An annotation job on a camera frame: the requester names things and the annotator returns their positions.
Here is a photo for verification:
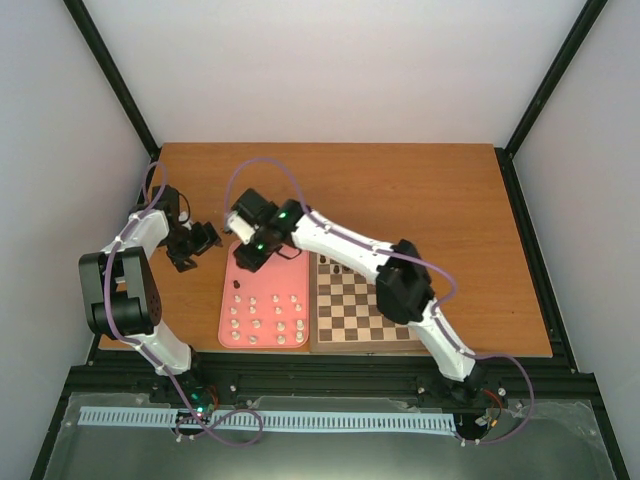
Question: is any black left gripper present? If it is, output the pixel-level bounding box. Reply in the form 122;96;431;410
162;221;224;274

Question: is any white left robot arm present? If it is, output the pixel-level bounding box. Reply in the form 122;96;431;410
78;186;221;403

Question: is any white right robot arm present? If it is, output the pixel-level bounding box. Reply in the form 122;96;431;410
224;188;485;397

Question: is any wooden chess board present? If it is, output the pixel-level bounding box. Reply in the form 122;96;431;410
310;254;427;355

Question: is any pink plastic tray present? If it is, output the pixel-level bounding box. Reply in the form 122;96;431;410
218;240;310;350

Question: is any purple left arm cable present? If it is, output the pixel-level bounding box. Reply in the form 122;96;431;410
103;160;264;447

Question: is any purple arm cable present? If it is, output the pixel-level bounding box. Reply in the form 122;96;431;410
103;160;264;447
223;157;536;446

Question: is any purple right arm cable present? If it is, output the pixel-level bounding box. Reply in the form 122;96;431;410
223;157;536;446

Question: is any light blue cable duct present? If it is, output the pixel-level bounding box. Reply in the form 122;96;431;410
77;406;456;436

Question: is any black aluminium frame rail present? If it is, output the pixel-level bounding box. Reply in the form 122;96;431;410
62;351;604;413

